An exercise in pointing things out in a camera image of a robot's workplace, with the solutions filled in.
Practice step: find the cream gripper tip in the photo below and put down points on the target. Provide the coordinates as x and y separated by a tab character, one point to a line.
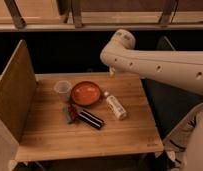
112	72

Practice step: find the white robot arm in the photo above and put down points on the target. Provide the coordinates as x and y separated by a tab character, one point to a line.
180	69

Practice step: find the orange bowl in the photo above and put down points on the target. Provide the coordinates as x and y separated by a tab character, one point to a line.
85	93

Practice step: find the white plastic bottle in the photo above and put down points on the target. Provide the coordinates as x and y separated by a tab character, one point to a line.
116	107

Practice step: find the clear plastic cup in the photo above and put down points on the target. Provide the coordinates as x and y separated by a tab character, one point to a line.
63	89

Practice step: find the black rectangular box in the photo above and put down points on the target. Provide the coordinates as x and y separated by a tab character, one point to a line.
91	119

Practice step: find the red grey packet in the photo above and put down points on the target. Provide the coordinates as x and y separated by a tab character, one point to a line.
70	113

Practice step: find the right dark side panel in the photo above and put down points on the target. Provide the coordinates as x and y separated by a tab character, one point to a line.
169	104

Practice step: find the left wooden side panel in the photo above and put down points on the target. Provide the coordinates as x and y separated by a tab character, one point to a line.
17	88

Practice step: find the wooden shelf frame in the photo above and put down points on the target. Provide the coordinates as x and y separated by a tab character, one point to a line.
99	15

